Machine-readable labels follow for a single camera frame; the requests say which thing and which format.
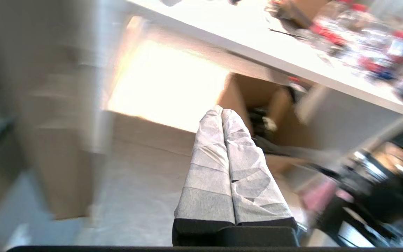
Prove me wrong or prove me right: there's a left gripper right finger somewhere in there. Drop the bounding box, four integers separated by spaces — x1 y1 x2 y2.
221 109 299 246

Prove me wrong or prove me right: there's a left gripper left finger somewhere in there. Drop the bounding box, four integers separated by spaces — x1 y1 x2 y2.
172 105 236 246

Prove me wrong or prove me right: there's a brown cardboard box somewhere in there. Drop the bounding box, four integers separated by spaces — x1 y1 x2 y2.
218 73 323 175

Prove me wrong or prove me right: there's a white table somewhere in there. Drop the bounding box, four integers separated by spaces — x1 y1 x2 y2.
125 0 403 119

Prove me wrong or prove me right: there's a tall beige cabinet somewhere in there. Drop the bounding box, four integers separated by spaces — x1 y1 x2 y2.
0 0 116 221

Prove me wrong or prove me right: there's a pack of plastic bottles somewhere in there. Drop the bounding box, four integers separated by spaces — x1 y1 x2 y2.
306 0 403 82

